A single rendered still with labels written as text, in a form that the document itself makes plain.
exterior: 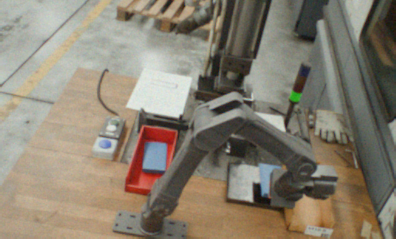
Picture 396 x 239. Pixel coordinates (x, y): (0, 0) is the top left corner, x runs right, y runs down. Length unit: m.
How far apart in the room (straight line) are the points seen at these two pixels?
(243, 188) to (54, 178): 0.57
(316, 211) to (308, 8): 3.27
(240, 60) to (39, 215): 0.70
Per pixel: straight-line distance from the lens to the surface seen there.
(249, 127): 0.94
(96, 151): 1.39
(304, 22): 4.52
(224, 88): 1.30
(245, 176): 1.39
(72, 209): 1.26
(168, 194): 1.07
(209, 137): 0.93
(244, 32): 1.23
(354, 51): 2.28
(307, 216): 1.37
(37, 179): 1.35
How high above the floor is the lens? 1.86
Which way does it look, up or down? 36 degrees down
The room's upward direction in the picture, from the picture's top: 11 degrees clockwise
